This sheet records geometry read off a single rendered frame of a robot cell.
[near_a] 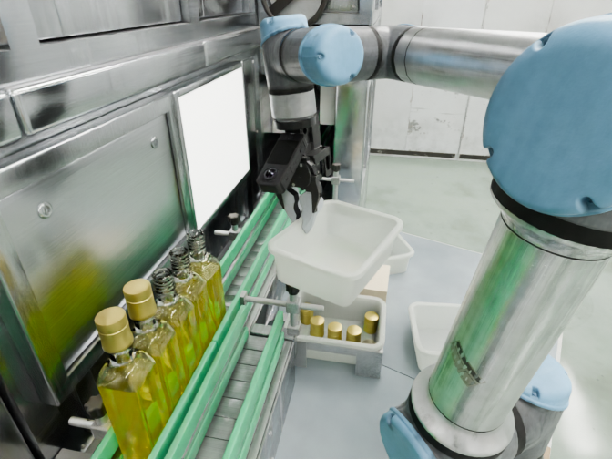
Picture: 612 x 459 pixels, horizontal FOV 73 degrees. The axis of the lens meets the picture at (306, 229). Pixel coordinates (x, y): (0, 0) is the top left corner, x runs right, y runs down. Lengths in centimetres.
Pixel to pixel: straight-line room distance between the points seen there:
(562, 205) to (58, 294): 60
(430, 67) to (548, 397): 43
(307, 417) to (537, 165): 72
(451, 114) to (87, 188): 394
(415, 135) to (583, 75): 412
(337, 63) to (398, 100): 374
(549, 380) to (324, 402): 46
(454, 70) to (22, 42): 53
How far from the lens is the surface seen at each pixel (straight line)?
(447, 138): 444
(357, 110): 151
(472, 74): 54
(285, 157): 68
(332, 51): 57
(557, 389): 63
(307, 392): 95
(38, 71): 67
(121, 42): 82
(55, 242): 65
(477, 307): 41
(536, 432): 65
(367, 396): 95
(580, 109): 30
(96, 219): 71
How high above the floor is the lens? 149
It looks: 30 degrees down
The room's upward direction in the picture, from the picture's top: straight up
